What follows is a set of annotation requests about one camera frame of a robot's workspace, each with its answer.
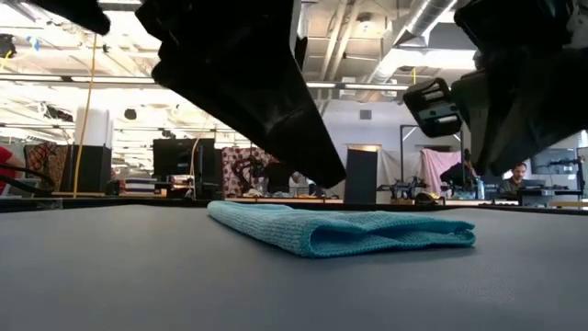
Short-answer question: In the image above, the person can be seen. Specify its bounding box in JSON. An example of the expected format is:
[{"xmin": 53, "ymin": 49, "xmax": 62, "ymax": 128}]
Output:
[
  {"xmin": 498, "ymin": 161, "xmax": 530, "ymax": 194},
  {"xmin": 439, "ymin": 149, "xmax": 480, "ymax": 189},
  {"xmin": 0, "ymin": 145, "xmax": 25, "ymax": 197}
]

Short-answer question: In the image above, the dark patterned cloth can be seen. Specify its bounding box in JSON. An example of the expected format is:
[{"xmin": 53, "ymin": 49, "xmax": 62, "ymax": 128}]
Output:
[{"xmin": 23, "ymin": 142, "xmax": 70, "ymax": 192}]

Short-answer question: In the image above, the red patterned cloth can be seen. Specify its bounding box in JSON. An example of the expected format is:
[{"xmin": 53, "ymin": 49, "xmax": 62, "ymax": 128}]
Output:
[{"xmin": 221, "ymin": 146, "xmax": 277, "ymax": 199}]

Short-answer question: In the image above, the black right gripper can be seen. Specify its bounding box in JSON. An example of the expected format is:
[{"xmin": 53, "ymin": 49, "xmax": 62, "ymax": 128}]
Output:
[{"xmin": 452, "ymin": 0, "xmax": 588, "ymax": 177}]

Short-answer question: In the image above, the black metal table frame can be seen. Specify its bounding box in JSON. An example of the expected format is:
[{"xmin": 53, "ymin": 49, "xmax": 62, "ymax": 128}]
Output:
[{"xmin": 0, "ymin": 196, "xmax": 588, "ymax": 216}]

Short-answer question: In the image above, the black cabinet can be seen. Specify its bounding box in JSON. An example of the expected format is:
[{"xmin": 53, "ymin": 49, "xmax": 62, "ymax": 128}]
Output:
[{"xmin": 63, "ymin": 144, "xmax": 113, "ymax": 194}]

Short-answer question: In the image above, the long ceiling light strip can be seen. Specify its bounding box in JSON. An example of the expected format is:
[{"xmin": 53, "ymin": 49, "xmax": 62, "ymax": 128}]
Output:
[
  {"xmin": 0, "ymin": 74, "xmax": 157, "ymax": 86},
  {"xmin": 306, "ymin": 81, "xmax": 410, "ymax": 91}
]

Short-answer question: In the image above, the pink cloth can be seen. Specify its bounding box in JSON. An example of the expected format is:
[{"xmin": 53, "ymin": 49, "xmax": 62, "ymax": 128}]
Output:
[{"xmin": 420, "ymin": 147, "xmax": 463, "ymax": 194}]

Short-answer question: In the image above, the yellow cable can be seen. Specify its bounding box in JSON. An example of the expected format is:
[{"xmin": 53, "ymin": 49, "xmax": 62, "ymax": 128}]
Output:
[{"xmin": 72, "ymin": 34, "xmax": 99, "ymax": 199}]

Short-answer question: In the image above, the light blue microfibre towel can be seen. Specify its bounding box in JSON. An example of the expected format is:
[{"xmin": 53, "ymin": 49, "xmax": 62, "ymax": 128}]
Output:
[{"xmin": 206, "ymin": 200, "xmax": 477, "ymax": 258}]

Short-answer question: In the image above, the black computer monitor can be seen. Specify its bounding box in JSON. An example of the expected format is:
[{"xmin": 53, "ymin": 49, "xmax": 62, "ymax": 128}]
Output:
[{"xmin": 153, "ymin": 137, "xmax": 218, "ymax": 190}]

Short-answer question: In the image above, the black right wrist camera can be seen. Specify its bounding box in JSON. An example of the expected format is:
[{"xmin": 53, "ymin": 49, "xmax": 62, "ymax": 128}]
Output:
[{"xmin": 402, "ymin": 77, "xmax": 465, "ymax": 139}]

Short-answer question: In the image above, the grey wall monitor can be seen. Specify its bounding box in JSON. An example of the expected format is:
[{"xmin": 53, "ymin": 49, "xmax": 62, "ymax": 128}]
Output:
[{"xmin": 530, "ymin": 147, "xmax": 578, "ymax": 176}]

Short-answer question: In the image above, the white cylinder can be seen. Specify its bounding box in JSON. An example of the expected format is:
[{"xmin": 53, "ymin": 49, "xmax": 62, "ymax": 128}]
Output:
[{"xmin": 73, "ymin": 106, "xmax": 114, "ymax": 148}]

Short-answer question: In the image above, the black upright panel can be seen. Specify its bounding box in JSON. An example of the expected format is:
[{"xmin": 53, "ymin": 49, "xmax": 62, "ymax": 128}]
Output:
[{"xmin": 344, "ymin": 146, "xmax": 379, "ymax": 205}]

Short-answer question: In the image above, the black metal stand frame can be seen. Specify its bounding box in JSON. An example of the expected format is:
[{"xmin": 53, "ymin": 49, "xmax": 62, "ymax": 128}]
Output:
[{"xmin": 399, "ymin": 123, "xmax": 466, "ymax": 185}]

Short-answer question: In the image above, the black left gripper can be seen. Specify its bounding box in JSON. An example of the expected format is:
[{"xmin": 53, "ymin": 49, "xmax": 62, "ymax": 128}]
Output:
[{"xmin": 135, "ymin": 0, "xmax": 348, "ymax": 189}]

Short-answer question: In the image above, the silver ventilation duct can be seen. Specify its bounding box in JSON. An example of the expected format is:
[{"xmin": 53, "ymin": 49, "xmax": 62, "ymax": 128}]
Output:
[{"xmin": 362, "ymin": 0, "xmax": 460, "ymax": 86}]

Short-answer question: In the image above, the white cloth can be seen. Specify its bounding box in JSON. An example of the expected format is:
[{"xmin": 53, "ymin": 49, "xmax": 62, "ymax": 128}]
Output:
[{"xmin": 377, "ymin": 149, "xmax": 422, "ymax": 189}]

